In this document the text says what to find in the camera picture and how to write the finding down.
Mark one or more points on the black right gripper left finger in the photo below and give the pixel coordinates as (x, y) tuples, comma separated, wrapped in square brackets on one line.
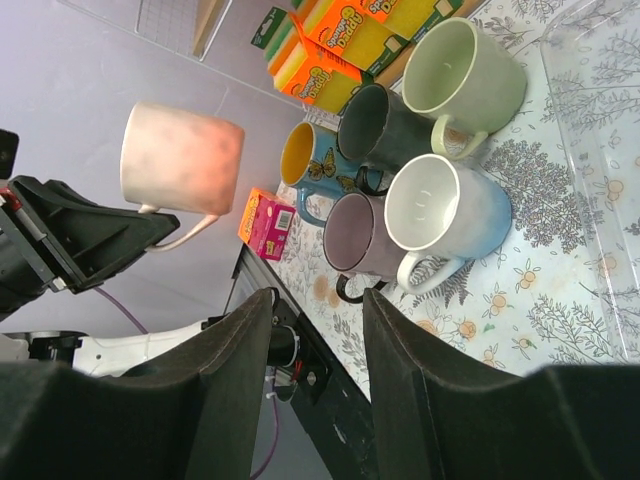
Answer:
[(190, 413)]

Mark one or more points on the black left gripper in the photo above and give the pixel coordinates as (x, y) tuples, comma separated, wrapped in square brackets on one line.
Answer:
[(53, 238)]

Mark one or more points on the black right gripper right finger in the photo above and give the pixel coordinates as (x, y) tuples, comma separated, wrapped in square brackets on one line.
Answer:
[(440, 414)]

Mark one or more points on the peach pink mug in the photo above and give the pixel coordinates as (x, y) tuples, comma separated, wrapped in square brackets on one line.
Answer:
[(180, 160)]

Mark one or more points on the mauve pink mug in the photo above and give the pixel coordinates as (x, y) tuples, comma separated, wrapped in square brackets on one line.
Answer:
[(356, 241)]

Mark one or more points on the blue white mug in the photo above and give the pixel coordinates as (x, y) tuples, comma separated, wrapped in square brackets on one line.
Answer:
[(443, 216)]

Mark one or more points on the blue butterfly mug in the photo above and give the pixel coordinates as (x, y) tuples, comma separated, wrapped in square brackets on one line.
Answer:
[(312, 164)]

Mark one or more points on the dark grey mug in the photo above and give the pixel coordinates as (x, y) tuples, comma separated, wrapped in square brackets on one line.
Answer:
[(378, 132)]

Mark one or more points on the green mug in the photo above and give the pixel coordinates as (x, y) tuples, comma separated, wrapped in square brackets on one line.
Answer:
[(466, 82)]

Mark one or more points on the floral table mat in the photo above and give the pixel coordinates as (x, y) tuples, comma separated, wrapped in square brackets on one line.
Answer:
[(528, 303)]

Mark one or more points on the orange pink candy box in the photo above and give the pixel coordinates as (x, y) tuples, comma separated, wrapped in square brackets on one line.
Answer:
[(265, 224)]

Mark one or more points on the colourful sponge packs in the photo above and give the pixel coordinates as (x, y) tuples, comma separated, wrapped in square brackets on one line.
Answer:
[(322, 52)]

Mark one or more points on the clear acrylic tray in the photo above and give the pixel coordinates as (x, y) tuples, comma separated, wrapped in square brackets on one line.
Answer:
[(590, 53)]

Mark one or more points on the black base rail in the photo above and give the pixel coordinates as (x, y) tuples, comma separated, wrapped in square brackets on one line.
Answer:
[(334, 435)]

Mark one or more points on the white wire wooden shelf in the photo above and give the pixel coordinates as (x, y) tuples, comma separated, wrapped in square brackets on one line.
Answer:
[(216, 38)]

